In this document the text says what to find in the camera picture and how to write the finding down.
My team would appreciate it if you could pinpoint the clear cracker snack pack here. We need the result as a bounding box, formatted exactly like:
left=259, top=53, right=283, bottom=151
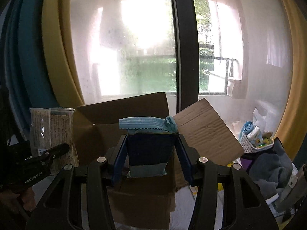
left=30, top=108, right=79, bottom=176

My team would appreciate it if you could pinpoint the light blue snack bag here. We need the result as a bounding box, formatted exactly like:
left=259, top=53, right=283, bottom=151
left=119, top=116, right=178, bottom=178

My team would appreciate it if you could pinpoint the person's left hand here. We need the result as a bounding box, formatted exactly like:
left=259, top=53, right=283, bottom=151
left=1, top=187, right=36, bottom=221

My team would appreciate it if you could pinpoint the dark cloth bag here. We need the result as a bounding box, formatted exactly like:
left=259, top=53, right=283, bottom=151
left=240, top=138, right=292, bottom=199

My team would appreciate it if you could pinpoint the white tablecloth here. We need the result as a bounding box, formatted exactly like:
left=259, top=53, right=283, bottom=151
left=31, top=172, right=284, bottom=230

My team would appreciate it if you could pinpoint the white storage basket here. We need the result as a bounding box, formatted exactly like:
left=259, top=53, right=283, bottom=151
left=239, top=121, right=273, bottom=154

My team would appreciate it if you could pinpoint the teal curtain left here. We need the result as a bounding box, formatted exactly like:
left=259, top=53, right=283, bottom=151
left=1, top=0, right=58, bottom=136

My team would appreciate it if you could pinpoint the brown cardboard box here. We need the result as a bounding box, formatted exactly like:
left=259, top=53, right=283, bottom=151
left=73, top=92, right=243, bottom=229

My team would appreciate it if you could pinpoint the yellow curtain right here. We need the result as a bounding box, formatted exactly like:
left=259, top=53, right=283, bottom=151
left=271, top=0, right=307, bottom=161

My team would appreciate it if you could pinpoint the yellow curtain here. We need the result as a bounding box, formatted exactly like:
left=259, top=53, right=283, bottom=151
left=42, top=0, right=84, bottom=108
left=271, top=0, right=307, bottom=161

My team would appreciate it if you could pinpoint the yellow curtain left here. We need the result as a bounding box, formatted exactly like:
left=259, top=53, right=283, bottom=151
left=42, top=0, right=84, bottom=108

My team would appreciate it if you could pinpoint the dark window frame post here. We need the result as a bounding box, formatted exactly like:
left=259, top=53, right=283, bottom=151
left=171, top=0, right=199, bottom=112

